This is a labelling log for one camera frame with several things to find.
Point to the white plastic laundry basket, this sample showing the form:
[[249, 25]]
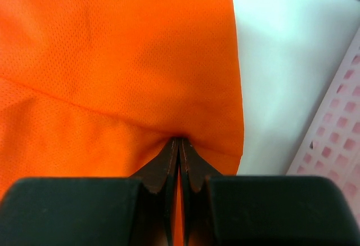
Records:
[[331, 145]]

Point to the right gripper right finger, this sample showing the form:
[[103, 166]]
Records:
[[260, 210]]

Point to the orange t shirt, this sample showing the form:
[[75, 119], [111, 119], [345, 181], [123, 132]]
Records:
[[96, 88]]

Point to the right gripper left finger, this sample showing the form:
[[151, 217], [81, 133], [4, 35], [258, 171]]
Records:
[[134, 210]]

